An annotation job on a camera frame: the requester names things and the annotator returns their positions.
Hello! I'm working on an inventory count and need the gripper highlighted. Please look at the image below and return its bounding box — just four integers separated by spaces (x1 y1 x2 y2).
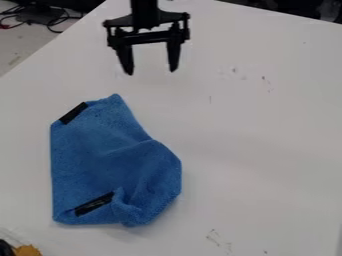
101 11 193 76

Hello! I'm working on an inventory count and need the blue cloth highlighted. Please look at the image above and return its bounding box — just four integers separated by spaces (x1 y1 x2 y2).
48 93 185 228

